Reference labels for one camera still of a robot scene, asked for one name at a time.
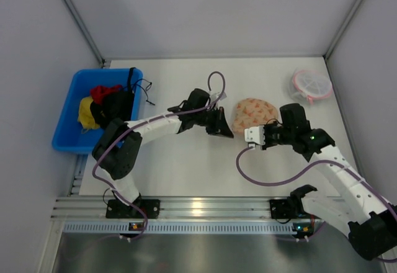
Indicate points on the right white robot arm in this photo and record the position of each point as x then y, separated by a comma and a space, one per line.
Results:
369, 223

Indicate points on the aluminium mounting rail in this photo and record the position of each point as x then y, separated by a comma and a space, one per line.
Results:
168, 208

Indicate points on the black bra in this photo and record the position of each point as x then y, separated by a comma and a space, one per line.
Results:
120, 104

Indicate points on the round pink mesh laundry bag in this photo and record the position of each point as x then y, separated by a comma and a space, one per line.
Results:
309, 86

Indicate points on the yellow garment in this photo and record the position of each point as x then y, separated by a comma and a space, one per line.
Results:
85, 117

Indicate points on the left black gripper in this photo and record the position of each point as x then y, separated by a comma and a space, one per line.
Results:
212, 121

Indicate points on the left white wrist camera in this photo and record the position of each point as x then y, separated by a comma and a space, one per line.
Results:
217, 96

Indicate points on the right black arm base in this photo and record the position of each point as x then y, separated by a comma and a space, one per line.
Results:
282, 208

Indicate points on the blue plastic bin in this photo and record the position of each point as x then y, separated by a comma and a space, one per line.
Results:
69, 135

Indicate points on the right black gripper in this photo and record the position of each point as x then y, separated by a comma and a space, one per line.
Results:
268, 136

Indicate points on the floral mesh laundry bag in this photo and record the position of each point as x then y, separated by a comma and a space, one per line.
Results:
252, 112

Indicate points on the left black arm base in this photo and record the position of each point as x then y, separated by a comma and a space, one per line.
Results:
118, 210

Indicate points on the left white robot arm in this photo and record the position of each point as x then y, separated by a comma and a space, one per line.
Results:
117, 150

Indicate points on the red garment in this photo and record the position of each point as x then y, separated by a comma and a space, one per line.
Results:
99, 93

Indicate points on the slotted cable duct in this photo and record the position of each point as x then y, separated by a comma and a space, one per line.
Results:
196, 228

